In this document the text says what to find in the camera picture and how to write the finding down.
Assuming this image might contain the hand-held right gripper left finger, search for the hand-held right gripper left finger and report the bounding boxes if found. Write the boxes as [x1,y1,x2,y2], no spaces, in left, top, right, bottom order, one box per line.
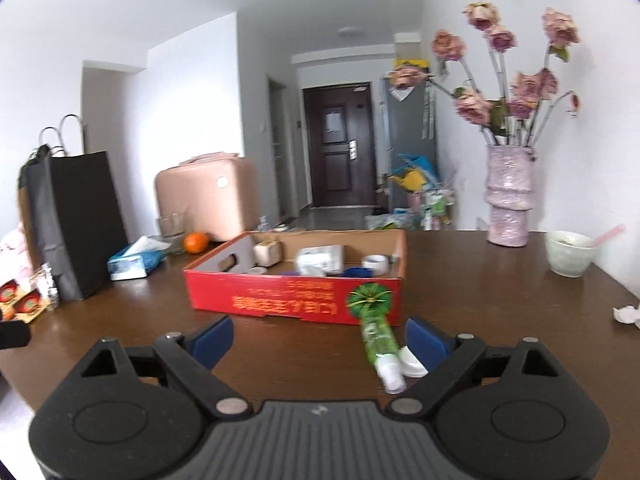
[80,315,254,421]

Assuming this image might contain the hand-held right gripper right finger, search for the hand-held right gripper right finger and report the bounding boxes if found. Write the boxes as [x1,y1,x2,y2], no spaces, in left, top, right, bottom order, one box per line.
[389,316,561,421]

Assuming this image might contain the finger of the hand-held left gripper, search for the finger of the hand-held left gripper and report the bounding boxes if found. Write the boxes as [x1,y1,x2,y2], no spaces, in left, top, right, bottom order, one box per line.
[0,319,32,351]

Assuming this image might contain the green tube with white cap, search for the green tube with white cap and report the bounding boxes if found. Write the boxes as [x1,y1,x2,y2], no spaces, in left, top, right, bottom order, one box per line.
[358,309,430,395]

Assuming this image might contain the red cardboard box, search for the red cardboard box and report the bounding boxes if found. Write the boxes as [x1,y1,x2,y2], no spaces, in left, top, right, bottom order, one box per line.
[182,229,407,327]

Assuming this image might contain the white printed packet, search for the white printed packet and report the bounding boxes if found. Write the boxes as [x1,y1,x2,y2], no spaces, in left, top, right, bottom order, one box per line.
[294,244,346,277]

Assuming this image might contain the red snack packages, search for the red snack packages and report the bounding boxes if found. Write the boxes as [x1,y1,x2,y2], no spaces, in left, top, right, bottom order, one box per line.
[0,280,47,322]

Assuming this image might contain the clear plastic container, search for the clear plastic container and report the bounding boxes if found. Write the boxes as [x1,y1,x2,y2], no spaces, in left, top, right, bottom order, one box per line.
[30,262,61,312]

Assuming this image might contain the pink and white cloth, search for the pink and white cloth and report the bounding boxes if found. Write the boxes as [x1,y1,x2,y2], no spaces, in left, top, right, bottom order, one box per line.
[0,222,29,281]

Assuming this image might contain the white tape roll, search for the white tape roll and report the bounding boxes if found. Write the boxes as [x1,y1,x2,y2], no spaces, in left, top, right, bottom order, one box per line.
[360,254,391,277]

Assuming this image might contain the orange fruit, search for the orange fruit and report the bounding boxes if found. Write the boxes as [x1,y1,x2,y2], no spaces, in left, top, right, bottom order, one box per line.
[182,231,210,255]

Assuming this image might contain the small wooden block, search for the small wooden block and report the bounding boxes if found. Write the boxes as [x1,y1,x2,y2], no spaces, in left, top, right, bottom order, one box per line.
[253,240,282,267]

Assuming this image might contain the blue tissue box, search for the blue tissue box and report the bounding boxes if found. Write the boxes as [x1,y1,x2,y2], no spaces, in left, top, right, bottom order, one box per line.
[107,234,171,282]

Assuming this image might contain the clear glass cup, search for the clear glass cup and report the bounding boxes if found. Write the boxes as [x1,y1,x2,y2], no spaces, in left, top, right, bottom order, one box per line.
[154,211,190,256]

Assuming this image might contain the black paper bag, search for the black paper bag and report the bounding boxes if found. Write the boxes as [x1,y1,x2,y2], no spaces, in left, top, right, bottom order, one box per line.
[19,113,130,304]

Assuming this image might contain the pile of household clutter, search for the pile of household clutter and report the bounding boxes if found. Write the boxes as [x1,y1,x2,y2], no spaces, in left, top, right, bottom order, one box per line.
[364,154,459,231]

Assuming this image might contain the pink suitcase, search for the pink suitcase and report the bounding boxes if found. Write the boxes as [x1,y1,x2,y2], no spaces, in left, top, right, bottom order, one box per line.
[153,152,260,244]

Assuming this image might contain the yellow watering can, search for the yellow watering can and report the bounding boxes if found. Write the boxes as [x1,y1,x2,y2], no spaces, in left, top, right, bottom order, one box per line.
[392,167,426,194]

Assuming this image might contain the white ceramic bowl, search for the white ceramic bowl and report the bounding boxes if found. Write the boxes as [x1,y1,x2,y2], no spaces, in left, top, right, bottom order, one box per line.
[544,230,599,279]

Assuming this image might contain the pale pink textured vase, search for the pale pink textured vase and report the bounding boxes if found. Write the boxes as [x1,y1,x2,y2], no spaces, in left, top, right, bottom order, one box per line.
[483,143,537,249]

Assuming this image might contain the crumpled white tissue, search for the crumpled white tissue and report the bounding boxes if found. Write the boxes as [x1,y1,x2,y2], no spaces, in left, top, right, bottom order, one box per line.
[612,302,640,329]

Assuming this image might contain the dark wooden door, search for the dark wooden door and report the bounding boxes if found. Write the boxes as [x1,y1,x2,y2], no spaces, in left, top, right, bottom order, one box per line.
[301,82,377,209]

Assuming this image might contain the pink spoon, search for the pink spoon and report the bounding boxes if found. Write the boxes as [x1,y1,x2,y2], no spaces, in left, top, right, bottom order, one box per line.
[589,223,626,249]

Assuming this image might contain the grey refrigerator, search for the grey refrigerator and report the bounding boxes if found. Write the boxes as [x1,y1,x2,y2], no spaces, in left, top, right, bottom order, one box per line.
[378,72,439,211]

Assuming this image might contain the dried pink roses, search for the dried pink roses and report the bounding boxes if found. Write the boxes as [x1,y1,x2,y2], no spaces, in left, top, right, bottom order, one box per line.
[387,0,582,149]

